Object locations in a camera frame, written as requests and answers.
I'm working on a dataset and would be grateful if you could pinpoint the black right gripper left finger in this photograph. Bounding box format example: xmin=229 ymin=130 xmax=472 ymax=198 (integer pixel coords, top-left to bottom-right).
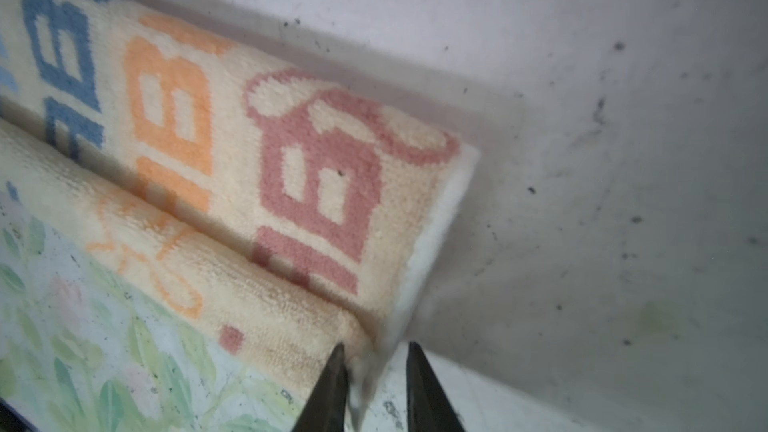
xmin=292 ymin=343 xmax=349 ymax=432

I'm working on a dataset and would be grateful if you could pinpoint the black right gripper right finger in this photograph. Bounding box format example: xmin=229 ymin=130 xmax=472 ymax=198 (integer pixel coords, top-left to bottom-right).
xmin=406 ymin=342 xmax=465 ymax=432

